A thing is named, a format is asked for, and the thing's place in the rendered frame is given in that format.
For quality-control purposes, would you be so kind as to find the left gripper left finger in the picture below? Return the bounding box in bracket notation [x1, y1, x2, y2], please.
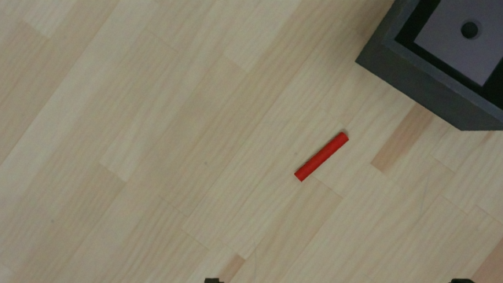
[204, 278, 224, 283]

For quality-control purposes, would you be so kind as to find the red peg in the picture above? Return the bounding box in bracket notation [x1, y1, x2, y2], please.
[294, 132, 349, 182]

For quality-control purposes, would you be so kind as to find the dark grey open box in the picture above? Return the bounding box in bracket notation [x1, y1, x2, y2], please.
[354, 0, 503, 130]

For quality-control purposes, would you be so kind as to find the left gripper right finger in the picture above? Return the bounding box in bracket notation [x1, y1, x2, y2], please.
[449, 278, 475, 283]

